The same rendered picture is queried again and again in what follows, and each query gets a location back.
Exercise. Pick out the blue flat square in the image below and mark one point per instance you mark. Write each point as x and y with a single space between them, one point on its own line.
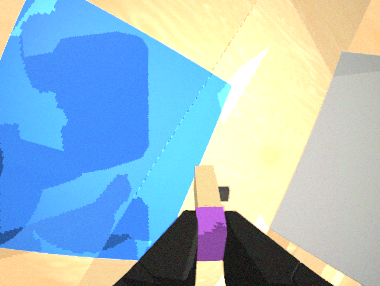
100 130

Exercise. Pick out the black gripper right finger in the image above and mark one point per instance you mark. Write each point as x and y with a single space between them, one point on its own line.
251 258

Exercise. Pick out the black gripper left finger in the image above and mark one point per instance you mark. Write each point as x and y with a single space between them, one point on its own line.
172 261

